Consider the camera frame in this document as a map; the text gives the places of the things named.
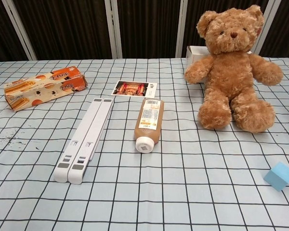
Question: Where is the light blue foam cube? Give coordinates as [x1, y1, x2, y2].
[263, 161, 289, 192]

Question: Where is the orange snack carton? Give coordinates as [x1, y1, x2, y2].
[3, 65, 88, 113]

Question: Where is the brown liquid bottle white cap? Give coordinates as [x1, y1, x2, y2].
[134, 98, 165, 154]

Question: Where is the white folding laptop stand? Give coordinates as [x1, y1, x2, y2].
[53, 97, 114, 185]

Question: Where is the white cardboard box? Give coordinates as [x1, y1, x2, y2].
[185, 45, 210, 84]

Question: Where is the white screen frame post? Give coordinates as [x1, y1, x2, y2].
[175, 0, 189, 58]
[104, 0, 123, 59]
[254, 0, 283, 54]
[0, 0, 38, 61]

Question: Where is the checked light blue tablecloth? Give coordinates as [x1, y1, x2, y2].
[0, 57, 289, 231]

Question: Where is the brown plush teddy bear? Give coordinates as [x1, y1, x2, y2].
[184, 4, 284, 134]

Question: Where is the photo postcard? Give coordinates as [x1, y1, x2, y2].
[111, 80, 158, 98]

